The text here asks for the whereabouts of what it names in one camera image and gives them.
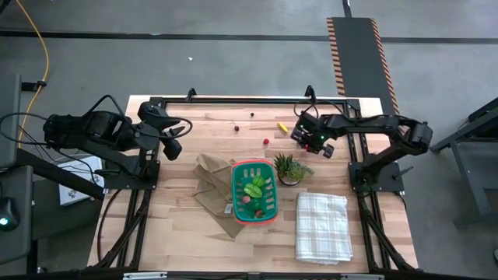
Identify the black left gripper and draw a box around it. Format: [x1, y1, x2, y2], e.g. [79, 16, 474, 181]
[137, 101, 187, 139]

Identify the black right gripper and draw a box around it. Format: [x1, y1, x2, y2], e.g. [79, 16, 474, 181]
[290, 112, 335, 154]

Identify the potted succulent plant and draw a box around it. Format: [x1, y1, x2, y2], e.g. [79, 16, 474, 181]
[273, 152, 315, 187]

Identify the tan folded cloth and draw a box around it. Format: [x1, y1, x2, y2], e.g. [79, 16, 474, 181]
[193, 152, 247, 239]

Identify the green basket with orange rim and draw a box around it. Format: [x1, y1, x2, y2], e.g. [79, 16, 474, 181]
[231, 158, 279, 226]

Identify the white plaid dish towel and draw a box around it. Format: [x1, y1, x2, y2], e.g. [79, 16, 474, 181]
[294, 191, 354, 266]

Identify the black mat with orange stripes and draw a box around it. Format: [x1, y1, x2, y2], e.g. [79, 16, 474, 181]
[325, 16, 402, 117]

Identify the white booklet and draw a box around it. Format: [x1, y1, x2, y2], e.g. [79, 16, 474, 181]
[57, 154, 105, 207]

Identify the black side table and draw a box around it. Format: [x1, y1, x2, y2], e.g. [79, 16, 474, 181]
[0, 72, 106, 275]

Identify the black metal stand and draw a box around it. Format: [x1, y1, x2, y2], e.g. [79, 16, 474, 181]
[429, 96, 498, 227]

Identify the black device with light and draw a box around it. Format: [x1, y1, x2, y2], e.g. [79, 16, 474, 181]
[0, 197, 19, 233]

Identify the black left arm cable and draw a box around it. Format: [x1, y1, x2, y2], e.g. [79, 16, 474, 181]
[82, 94, 194, 141]

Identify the black aluminium table frame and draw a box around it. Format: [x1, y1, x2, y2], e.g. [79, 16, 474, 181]
[87, 95, 419, 273]

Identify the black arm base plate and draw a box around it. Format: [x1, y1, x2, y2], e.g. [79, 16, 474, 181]
[348, 161, 405, 194]
[103, 159, 161, 191]

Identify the yellow cable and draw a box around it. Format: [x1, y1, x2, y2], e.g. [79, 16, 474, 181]
[14, 0, 51, 149]

